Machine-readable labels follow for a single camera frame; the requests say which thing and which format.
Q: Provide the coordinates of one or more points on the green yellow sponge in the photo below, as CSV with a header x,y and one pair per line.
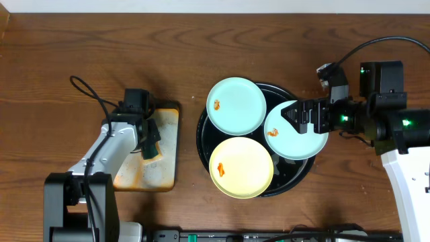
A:
x,y
150,151

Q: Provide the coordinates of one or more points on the round black tray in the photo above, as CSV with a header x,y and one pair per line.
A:
x,y
287,173

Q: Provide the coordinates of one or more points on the small rectangular black tray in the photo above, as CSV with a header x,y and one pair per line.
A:
x,y
177,141

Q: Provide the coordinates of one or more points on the stained white cloth pad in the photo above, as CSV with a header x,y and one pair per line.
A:
x,y
161,164

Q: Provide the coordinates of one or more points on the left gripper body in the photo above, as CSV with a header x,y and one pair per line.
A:
x,y
147,125

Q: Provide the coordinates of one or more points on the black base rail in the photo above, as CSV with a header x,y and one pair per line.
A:
x,y
297,235

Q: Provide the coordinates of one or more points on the light blue plate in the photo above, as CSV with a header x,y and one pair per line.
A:
x,y
236,106
285,141

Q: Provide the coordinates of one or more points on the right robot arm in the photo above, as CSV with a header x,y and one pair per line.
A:
x,y
399,135

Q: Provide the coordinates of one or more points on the yellow plate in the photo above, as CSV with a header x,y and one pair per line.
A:
x,y
241,168

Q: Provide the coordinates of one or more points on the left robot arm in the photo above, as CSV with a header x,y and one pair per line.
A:
x,y
80,204

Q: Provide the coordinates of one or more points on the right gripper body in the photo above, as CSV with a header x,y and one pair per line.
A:
x,y
349,115

